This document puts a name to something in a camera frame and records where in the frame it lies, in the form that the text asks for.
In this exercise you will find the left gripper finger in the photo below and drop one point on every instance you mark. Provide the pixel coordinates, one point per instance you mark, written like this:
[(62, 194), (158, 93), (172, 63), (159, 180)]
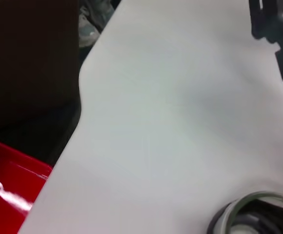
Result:
[(265, 22)]

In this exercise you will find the glass teacup with black sleeve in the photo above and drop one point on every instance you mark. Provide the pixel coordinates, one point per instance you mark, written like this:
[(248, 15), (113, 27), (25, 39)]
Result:
[(253, 214)]

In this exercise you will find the grey green floor clutter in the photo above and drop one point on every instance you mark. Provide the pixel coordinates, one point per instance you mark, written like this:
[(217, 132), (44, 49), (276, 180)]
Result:
[(95, 19)]

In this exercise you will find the dark brown panel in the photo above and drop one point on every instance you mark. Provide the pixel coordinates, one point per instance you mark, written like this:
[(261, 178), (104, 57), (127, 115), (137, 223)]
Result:
[(29, 61)]

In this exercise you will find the red plastic box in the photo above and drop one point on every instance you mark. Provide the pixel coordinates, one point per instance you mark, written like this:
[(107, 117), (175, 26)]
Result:
[(7, 175)]

